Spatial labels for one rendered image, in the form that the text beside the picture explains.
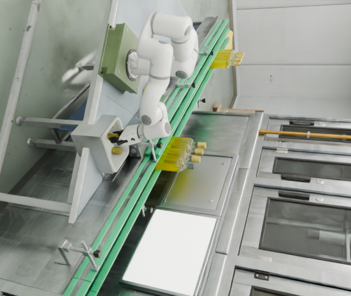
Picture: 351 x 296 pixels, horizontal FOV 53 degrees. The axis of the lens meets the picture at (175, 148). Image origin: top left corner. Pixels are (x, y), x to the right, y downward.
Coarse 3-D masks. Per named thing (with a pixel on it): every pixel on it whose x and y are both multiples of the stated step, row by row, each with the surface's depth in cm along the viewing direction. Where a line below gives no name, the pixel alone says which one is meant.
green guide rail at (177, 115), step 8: (224, 32) 301; (216, 48) 277; (208, 56) 268; (208, 64) 257; (200, 72) 249; (192, 88) 232; (184, 96) 226; (184, 104) 218; (176, 112) 213; (176, 120) 205; (168, 136) 194; (160, 152) 184
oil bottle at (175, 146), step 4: (168, 144) 194; (172, 144) 193; (176, 144) 192; (180, 144) 192; (184, 144) 191; (188, 144) 191; (168, 148) 191; (172, 148) 191; (176, 148) 190; (180, 148) 189; (184, 148) 189; (188, 148) 189; (188, 152) 189
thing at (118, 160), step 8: (120, 120) 167; (112, 128) 171; (120, 128) 170; (104, 136) 155; (104, 144) 156; (112, 144) 176; (128, 152) 178; (112, 160) 174; (120, 160) 173; (112, 168) 165
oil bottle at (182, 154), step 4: (164, 152) 189; (168, 152) 189; (172, 152) 188; (176, 152) 188; (180, 152) 187; (184, 152) 187; (168, 156) 187; (172, 156) 186; (176, 156) 185; (180, 156) 185; (184, 156) 185; (184, 160) 185
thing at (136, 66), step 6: (132, 54) 171; (132, 60) 169; (138, 60) 169; (144, 60) 168; (132, 66) 169; (138, 66) 169; (144, 66) 168; (132, 72) 173; (138, 72) 171; (144, 72) 170
